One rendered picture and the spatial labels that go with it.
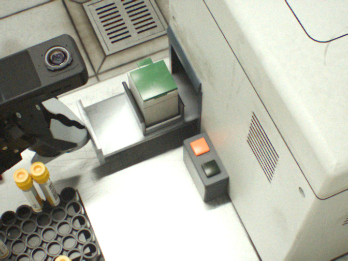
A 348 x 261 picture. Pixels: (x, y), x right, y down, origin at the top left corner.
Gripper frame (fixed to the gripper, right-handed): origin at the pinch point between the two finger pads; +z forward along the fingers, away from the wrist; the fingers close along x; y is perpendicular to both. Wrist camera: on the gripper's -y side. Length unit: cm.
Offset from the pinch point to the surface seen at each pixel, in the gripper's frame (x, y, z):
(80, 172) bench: 2.3, 4.2, 3.0
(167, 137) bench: 2.3, -5.3, 8.4
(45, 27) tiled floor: -85, 41, 83
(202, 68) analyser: 4.1, -16.0, -3.5
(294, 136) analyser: 18.6, -22.1, -13.9
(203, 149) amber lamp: 7.7, -9.7, 4.8
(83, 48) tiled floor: -74, 35, 87
